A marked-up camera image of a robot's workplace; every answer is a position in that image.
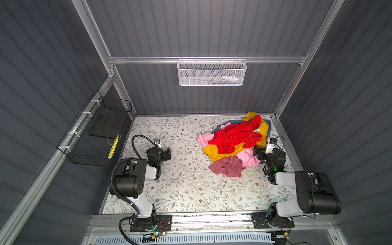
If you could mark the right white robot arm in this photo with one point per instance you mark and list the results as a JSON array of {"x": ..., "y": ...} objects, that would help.
[{"x": 314, "y": 192}]

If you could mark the black wire basket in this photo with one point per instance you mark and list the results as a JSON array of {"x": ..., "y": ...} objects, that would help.
[{"x": 81, "y": 148}]

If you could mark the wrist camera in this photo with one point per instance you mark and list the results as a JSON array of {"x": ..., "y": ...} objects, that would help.
[
  {"x": 157, "y": 142},
  {"x": 271, "y": 143}
]

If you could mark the yellow marker pen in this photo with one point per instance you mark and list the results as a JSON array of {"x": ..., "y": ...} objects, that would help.
[{"x": 113, "y": 148}]

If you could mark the light pink cloth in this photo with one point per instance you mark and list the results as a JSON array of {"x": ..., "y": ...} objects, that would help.
[{"x": 245, "y": 155}]

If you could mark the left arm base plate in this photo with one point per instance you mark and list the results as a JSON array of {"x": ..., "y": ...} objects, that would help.
[{"x": 152, "y": 224}]

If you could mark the white perforated vent panel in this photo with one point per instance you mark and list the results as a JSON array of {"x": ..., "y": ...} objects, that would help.
[{"x": 237, "y": 238}]

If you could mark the black pad in basket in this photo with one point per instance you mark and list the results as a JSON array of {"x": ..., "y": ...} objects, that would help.
[{"x": 106, "y": 127}]

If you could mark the red cloth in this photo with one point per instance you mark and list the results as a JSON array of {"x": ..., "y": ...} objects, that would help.
[{"x": 244, "y": 133}]

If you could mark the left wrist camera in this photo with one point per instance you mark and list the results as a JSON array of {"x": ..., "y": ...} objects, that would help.
[{"x": 157, "y": 142}]

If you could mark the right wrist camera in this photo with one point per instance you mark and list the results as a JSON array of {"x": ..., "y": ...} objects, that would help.
[{"x": 271, "y": 143}]

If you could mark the blue checkered cloth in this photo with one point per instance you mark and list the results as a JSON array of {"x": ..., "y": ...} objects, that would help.
[{"x": 221, "y": 126}]

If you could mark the dusty rose cloth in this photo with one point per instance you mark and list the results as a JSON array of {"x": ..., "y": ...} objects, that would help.
[{"x": 230, "y": 166}]

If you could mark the items in white basket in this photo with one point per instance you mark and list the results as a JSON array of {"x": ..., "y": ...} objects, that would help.
[{"x": 225, "y": 80}]

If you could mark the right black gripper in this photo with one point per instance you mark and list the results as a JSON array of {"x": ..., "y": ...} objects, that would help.
[{"x": 260, "y": 153}]

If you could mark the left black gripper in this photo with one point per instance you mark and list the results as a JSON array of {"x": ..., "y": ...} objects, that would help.
[{"x": 165, "y": 153}]

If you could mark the yellow cloth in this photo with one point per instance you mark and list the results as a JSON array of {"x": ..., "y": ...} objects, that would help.
[{"x": 262, "y": 129}]

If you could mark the aluminium mounting rail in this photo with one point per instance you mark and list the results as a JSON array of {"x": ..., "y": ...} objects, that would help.
[{"x": 206, "y": 222}]

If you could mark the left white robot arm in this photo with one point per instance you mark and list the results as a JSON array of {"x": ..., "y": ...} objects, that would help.
[{"x": 128, "y": 179}]

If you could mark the white wire mesh basket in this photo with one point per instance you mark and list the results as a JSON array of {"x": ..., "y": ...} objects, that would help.
[{"x": 193, "y": 72}]

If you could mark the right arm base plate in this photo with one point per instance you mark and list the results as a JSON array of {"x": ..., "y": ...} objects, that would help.
[{"x": 263, "y": 220}]

